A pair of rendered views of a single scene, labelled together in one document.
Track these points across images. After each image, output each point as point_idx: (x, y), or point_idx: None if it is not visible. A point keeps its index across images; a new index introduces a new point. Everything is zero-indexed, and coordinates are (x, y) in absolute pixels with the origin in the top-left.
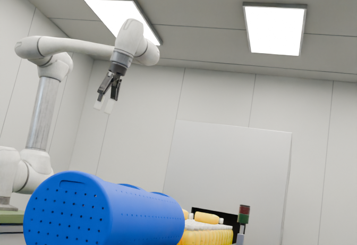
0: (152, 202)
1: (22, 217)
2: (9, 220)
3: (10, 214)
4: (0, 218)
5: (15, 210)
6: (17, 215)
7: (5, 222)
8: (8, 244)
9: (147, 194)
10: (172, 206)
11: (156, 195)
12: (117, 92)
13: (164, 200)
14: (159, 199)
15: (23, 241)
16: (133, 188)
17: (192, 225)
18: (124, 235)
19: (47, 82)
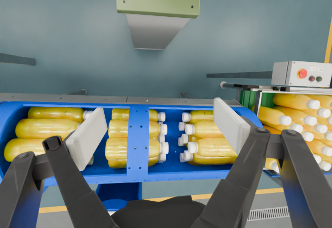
0: (131, 182)
1: (161, 13)
2: (139, 13)
3: (138, 11)
4: (122, 11)
5: None
6: (152, 12)
7: (133, 14)
8: (156, 17)
9: (137, 178)
10: (213, 178)
11: (176, 176)
12: (285, 185)
13: (191, 178)
14: (171, 178)
15: (180, 18)
16: (95, 177)
17: (275, 170)
18: None
19: None
